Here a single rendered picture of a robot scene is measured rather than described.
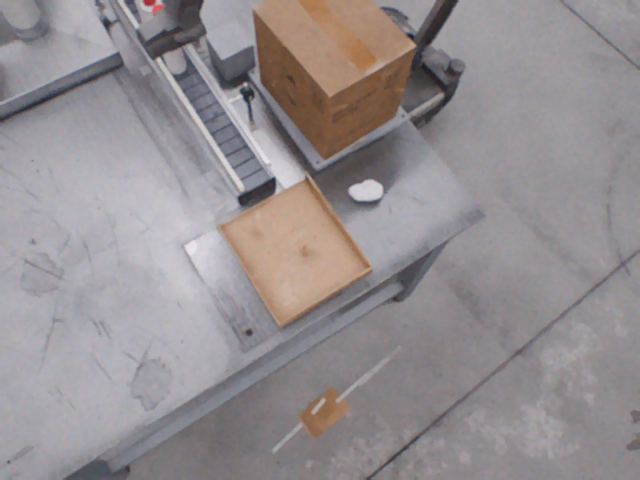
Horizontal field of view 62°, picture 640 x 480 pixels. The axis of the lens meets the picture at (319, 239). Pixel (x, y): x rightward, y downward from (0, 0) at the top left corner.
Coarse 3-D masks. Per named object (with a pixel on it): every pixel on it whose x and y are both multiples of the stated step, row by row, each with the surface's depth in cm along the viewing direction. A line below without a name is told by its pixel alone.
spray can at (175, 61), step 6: (156, 6) 125; (162, 6) 125; (180, 48) 136; (168, 54) 135; (174, 54) 136; (180, 54) 137; (168, 60) 138; (174, 60) 138; (180, 60) 139; (168, 66) 140; (174, 66) 139; (180, 66) 140; (186, 66) 143; (174, 72) 142; (180, 72) 142
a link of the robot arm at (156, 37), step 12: (156, 12) 104; (168, 12) 105; (192, 12) 100; (144, 24) 104; (156, 24) 104; (168, 24) 104; (180, 24) 104; (192, 24) 103; (144, 36) 103; (156, 36) 104; (168, 36) 106; (144, 48) 108; (156, 48) 106; (168, 48) 107
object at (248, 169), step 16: (128, 0) 152; (192, 64) 144; (176, 80) 142; (192, 80) 142; (192, 96) 141; (208, 96) 141; (208, 112) 139; (224, 112) 139; (208, 128) 137; (224, 128) 137; (208, 144) 140; (224, 144) 136; (240, 144) 136; (240, 160) 134; (256, 160) 134; (240, 176) 133; (256, 176) 133; (240, 192) 131
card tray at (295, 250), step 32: (288, 192) 136; (320, 192) 133; (224, 224) 133; (256, 224) 133; (288, 224) 133; (320, 224) 133; (256, 256) 130; (288, 256) 130; (320, 256) 130; (352, 256) 131; (256, 288) 123; (288, 288) 127; (320, 288) 127; (288, 320) 122
